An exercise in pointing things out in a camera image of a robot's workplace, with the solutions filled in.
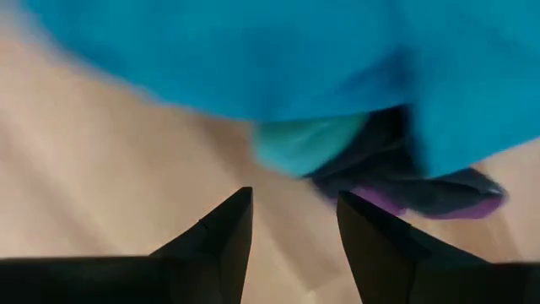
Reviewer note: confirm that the bright blue garment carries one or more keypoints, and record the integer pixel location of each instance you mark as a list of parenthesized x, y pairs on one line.
[(253, 55)]

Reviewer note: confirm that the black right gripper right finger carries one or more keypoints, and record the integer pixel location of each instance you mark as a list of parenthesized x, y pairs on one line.
[(401, 262)]

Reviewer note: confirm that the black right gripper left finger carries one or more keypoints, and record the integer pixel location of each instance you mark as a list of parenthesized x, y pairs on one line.
[(202, 266)]

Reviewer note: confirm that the black purple garment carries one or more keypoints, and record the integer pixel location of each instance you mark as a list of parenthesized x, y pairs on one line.
[(379, 169)]

